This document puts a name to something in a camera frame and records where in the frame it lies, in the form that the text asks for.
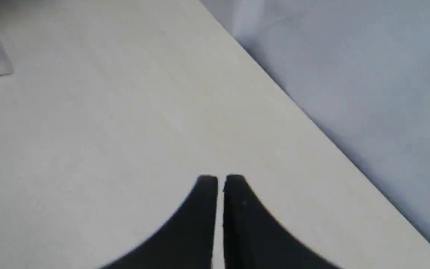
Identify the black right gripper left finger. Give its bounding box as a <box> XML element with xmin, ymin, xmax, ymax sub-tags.
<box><xmin>105</xmin><ymin>175</ymin><xmax>218</xmax><ymax>269</ymax></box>

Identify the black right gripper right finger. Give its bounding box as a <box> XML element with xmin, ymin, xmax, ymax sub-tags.
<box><xmin>223</xmin><ymin>174</ymin><xmax>336</xmax><ymax>269</ymax></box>

